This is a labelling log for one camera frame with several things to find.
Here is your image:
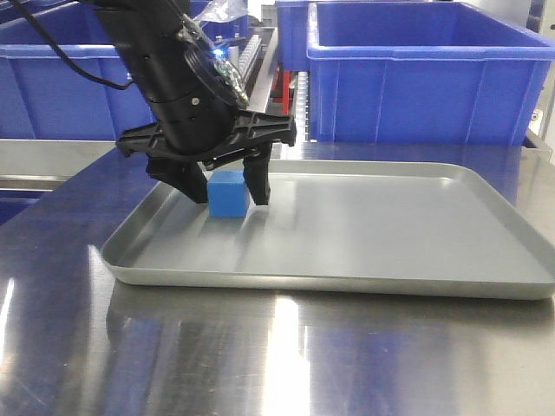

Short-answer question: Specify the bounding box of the steel shelf front rail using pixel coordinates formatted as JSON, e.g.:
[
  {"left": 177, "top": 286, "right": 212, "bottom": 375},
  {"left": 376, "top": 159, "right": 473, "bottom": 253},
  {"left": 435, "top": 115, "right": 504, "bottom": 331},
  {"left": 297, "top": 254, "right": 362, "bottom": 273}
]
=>
[{"left": 1, "top": 139, "right": 115, "bottom": 191}]

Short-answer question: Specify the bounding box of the clear plastic bag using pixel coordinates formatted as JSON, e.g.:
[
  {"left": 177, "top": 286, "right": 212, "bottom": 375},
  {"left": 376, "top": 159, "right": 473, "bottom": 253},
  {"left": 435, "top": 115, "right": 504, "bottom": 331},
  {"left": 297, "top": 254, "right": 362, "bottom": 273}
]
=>
[{"left": 193, "top": 0, "right": 248, "bottom": 23}]

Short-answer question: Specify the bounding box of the blue cube block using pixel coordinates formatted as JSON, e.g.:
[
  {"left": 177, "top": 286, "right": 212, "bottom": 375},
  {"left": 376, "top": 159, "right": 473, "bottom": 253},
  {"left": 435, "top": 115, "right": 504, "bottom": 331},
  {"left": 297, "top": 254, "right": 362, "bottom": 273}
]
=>
[{"left": 207, "top": 170, "right": 250, "bottom": 218}]

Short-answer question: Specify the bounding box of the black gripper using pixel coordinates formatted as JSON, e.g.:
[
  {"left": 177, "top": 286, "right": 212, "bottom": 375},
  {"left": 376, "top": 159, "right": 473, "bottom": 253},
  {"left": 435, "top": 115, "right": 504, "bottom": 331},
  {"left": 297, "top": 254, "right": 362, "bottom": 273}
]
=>
[{"left": 116, "top": 93, "right": 296, "bottom": 205}]

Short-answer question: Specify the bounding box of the white roller conveyor rail right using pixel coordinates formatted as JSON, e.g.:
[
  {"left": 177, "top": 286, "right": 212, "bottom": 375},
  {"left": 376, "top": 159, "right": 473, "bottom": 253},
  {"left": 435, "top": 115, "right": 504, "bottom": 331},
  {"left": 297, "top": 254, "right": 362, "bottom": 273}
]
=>
[{"left": 292, "top": 72, "right": 310, "bottom": 142}]

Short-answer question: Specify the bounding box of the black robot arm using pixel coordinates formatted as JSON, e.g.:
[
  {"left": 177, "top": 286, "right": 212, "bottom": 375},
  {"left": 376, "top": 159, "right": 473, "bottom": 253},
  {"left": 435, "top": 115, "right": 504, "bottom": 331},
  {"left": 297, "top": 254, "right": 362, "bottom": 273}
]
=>
[{"left": 93, "top": 1, "right": 296, "bottom": 205}]

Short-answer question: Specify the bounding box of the blue plastic bin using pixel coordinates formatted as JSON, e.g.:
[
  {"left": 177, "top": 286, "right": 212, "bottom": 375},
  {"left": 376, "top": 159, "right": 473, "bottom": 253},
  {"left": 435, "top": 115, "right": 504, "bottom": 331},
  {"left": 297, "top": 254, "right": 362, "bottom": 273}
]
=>
[
  {"left": 306, "top": 2, "right": 554, "bottom": 146},
  {"left": 0, "top": 2, "right": 160, "bottom": 141},
  {"left": 191, "top": 1, "right": 249, "bottom": 41}
]

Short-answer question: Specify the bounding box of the white roller conveyor rail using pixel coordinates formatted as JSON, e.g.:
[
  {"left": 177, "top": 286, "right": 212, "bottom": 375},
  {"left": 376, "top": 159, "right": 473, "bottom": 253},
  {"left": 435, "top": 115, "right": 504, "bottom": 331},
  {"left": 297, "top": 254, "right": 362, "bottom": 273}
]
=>
[
  {"left": 292, "top": 72, "right": 310, "bottom": 142},
  {"left": 237, "top": 35, "right": 262, "bottom": 107}
]

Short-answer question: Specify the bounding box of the blue plastic bin front left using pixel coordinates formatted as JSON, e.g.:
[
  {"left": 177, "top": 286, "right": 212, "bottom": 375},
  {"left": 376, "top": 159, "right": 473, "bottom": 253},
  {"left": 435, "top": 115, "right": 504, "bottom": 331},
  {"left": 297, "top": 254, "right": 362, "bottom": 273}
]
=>
[{"left": 0, "top": 2, "right": 160, "bottom": 141}]

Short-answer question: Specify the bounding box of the grey metal tray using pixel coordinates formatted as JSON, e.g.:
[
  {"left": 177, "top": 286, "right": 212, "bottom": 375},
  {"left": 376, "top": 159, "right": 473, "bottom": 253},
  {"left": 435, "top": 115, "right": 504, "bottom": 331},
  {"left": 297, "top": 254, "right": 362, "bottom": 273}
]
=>
[{"left": 101, "top": 160, "right": 554, "bottom": 300}]

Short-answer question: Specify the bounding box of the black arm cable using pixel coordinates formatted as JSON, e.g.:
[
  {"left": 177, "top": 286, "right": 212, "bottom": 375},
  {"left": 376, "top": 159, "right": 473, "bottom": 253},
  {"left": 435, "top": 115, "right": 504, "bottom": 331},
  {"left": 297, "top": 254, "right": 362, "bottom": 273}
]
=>
[{"left": 8, "top": 0, "right": 135, "bottom": 91}]

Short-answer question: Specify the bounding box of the blue plastic bin front right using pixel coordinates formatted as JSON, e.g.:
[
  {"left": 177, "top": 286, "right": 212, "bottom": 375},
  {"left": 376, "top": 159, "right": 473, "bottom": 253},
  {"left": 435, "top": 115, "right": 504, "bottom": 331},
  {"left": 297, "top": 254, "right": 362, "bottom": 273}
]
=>
[{"left": 306, "top": 2, "right": 554, "bottom": 146}]

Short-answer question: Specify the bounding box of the red shelf frame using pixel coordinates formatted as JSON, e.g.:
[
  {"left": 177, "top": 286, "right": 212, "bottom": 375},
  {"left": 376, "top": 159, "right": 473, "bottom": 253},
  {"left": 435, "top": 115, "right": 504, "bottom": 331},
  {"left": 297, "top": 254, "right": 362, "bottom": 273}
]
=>
[{"left": 270, "top": 67, "right": 295, "bottom": 114}]

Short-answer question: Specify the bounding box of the blue bin lower shelf left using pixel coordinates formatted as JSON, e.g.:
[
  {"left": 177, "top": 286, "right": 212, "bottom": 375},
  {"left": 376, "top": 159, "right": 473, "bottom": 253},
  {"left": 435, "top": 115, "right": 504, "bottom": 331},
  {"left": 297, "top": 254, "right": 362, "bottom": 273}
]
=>
[{"left": 0, "top": 198, "right": 39, "bottom": 225}]

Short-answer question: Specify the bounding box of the blue plastic bin rear left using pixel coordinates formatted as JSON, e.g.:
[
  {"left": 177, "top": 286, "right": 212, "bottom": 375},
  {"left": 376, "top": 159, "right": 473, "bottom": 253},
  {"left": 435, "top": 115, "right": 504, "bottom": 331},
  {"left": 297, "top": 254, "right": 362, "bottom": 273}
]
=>
[{"left": 191, "top": 1, "right": 249, "bottom": 41}]

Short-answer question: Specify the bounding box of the white roller conveyor rail left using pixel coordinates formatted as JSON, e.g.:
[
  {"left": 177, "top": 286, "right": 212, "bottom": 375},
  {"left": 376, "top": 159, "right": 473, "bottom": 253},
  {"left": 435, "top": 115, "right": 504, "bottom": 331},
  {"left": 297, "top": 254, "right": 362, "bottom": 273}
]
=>
[{"left": 237, "top": 35, "right": 262, "bottom": 107}]

